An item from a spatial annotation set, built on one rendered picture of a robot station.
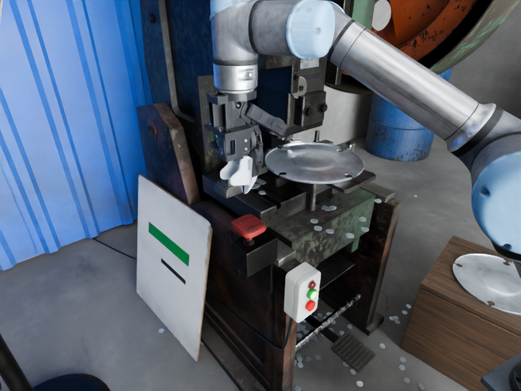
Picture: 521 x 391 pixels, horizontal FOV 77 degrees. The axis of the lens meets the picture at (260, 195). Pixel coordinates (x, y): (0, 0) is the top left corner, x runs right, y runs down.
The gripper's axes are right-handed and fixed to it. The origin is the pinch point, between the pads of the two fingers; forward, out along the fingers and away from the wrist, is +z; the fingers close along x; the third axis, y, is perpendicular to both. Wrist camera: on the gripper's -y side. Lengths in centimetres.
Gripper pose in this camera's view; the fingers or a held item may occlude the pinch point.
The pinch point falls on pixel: (247, 186)
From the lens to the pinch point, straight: 68.9
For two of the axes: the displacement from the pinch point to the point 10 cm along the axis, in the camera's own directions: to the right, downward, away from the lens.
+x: 6.3, 3.9, -6.7
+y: -7.8, 3.1, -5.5
